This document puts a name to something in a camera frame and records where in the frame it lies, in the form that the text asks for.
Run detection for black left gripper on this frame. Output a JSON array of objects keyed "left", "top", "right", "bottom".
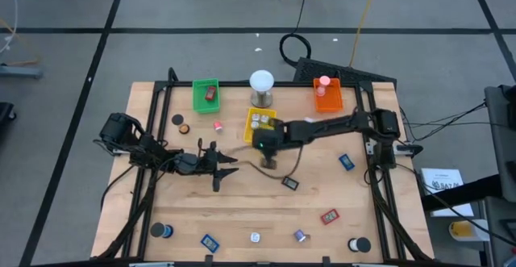
[{"left": 197, "top": 140, "right": 240, "bottom": 193}]

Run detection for orange sand hourglass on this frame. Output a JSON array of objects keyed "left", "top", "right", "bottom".
[{"left": 171, "top": 113, "right": 191, "bottom": 136}]

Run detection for black bar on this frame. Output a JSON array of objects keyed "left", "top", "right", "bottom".
[{"left": 421, "top": 173, "right": 505, "bottom": 212}]

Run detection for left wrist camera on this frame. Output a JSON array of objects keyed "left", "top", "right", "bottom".
[{"left": 173, "top": 152, "right": 201, "bottom": 175}]

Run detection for grey equipment cart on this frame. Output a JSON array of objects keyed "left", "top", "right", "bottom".
[{"left": 481, "top": 84, "right": 516, "bottom": 267}]

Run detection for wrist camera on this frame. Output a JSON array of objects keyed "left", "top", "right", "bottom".
[
  {"left": 252, "top": 128, "right": 280, "bottom": 151},
  {"left": 173, "top": 152, "right": 201, "bottom": 175}
]

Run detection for blue digital clock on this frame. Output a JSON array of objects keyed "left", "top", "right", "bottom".
[
  {"left": 200, "top": 234, "right": 221, "bottom": 254},
  {"left": 338, "top": 153, "right": 356, "bottom": 172}
]

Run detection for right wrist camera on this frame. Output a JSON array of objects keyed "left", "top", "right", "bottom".
[{"left": 252, "top": 128, "right": 280, "bottom": 151}]

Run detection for pink hourglass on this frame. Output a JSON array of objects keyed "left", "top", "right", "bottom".
[{"left": 315, "top": 75, "right": 331, "bottom": 98}]

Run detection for coiled black floor cable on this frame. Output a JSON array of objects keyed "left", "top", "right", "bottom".
[{"left": 278, "top": 0, "right": 314, "bottom": 67}]

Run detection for orange plastic basket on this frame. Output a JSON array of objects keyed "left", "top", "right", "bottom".
[{"left": 313, "top": 77, "right": 344, "bottom": 114}]

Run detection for black digital clock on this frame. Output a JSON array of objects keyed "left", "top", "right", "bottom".
[{"left": 281, "top": 176, "right": 300, "bottom": 191}]

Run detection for white sand hourglass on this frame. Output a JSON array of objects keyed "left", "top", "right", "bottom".
[{"left": 347, "top": 236, "right": 372, "bottom": 254}]

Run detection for white bulb lamp metal base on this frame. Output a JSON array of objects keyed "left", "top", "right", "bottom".
[{"left": 248, "top": 69, "right": 276, "bottom": 109}]

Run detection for braided right arm cable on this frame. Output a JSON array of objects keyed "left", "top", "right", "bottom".
[{"left": 235, "top": 144, "right": 304, "bottom": 181}]

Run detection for yellow cable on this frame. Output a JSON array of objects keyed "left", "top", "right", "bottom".
[{"left": 348, "top": 0, "right": 382, "bottom": 69}]

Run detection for white booklet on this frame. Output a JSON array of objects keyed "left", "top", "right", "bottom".
[{"left": 420, "top": 167, "right": 476, "bottom": 219}]

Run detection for grey floor stand base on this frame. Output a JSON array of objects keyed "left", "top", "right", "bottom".
[{"left": 0, "top": 64, "right": 44, "bottom": 80}]

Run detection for green plastic basket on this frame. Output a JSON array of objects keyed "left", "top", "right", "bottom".
[{"left": 192, "top": 77, "right": 221, "bottom": 115}]

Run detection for yellow and white bottle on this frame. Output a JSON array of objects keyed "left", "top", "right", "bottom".
[{"left": 448, "top": 218, "right": 491, "bottom": 243}]

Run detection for black floor object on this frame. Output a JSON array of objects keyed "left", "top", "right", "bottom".
[{"left": 0, "top": 102, "right": 17, "bottom": 127}]

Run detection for black perforated metal stand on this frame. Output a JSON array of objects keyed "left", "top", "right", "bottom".
[{"left": 292, "top": 56, "right": 398, "bottom": 86}]

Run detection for yellow plastic basket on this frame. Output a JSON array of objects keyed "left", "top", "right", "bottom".
[{"left": 243, "top": 106, "right": 278, "bottom": 145}]

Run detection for black aluminium table frame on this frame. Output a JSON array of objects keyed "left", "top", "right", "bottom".
[{"left": 96, "top": 67, "right": 435, "bottom": 262}]

